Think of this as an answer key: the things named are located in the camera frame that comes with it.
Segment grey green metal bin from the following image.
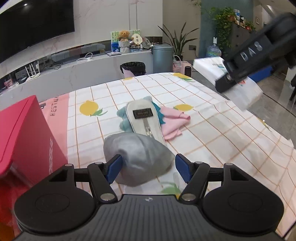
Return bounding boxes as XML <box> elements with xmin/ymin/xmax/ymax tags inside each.
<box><xmin>152</xmin><ymin>44</ymin><xmax>174</xmax><ymax>73</ymax></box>

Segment blue water jug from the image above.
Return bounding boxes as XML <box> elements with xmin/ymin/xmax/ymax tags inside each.
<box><xmin>206</xmin><ymin>37</ymin><xmax>222</xmax><ymax>57</ymax></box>

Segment brown teddy bear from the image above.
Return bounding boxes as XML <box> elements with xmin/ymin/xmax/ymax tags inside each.
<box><xmin>117</xmin><ymin>30</ymin><xmax>130</xmax><ymax>42</ymax></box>

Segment teal dinosaur plush toy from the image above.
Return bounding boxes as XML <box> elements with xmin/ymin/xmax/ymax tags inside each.
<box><xmin>116</xmin><ymin>96</ymin><xmax>166</xmax><ymax>135</ymax></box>

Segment pink space heater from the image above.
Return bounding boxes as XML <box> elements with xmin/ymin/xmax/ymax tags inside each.
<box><xmin>181</xmin><ymin>61</ymin><xmax>192</xmax><ymax>77</ymax></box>

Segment lemon pattern checked tablecloth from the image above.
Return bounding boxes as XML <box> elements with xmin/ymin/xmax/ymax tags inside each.
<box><xmin>67</xmin><ymin>73</ymin><xmax>295</xmax><ymax>235</ymax></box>

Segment tall green potted plant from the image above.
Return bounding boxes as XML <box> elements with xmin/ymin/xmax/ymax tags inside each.
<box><xmin>158</xmin><ymin>22</ymin><xmax>199</xmax><ymax>60</ymax></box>

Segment white wifi router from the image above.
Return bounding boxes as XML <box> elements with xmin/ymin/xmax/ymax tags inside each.
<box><xmin>25</xmin><ymin>62</ymin><xmax>41</xmax><ymax>81</ymax></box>

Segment trailing green ivy plant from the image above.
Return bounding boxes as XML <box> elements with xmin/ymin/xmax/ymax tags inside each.
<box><xmin>210</xmin><ymin>7</ymin><xmax>235</xmax><ymax>52</ymax></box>

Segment silver grey soft cap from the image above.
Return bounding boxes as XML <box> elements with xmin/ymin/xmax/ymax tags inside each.
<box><xmin>103</xmin><ymin>133</ymin><xmax>175</xmax><ymax>187</ymax></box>

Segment white QR code pouch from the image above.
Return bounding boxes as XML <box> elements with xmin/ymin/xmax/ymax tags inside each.
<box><xmin>193</xmin><ymin>57</ymin><xmax>263</xmax><ymax>110</ymax></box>

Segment black wall television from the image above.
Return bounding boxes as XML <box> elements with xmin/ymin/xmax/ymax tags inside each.
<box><xmin>1</xmin><ymin>0</ymin><xmax>75</xmax><ymax>62</ymax></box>

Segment pink bin with black bag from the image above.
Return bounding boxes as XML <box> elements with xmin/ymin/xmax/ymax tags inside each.
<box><xmin>120</xmin><ymin>62</ymin><xmax>146</xmax><ymax>78</ymax></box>

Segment white TV console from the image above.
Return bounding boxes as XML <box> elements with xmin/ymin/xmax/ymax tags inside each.
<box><xmin>1</xmin><ymin>51</ymin><xmax>153</xmax><ymax>109</ymax></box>

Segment dark grey drawer cabinet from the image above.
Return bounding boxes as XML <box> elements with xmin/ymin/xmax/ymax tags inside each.
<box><xmin>229</xmin><ymin>23</ymin><xmax>256</xmax><ymax>50</ymax></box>

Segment red Wonderlab box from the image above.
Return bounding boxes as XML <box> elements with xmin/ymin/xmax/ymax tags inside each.
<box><xmin>1</xmin><ymin>95</ymin><xmax>67</xmax><ymax>240</ymax></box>

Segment pink cloth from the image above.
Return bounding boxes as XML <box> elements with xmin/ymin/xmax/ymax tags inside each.
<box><xmin>160</xmin><ymin>106</ymin><xmax>191</xmax><ymax>141</ymax></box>

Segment pink poster sheet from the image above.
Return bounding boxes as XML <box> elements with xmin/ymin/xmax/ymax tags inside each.
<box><xmin>39</xmin><ymin>93</ymin><xmax>69</xmax><ymax>157</ymax></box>

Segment round white paper fan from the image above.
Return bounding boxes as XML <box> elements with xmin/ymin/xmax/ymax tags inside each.
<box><xmin>132</xmin><ymin>34</ymin><xmax>143</xmax><ymax>46</ymax></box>

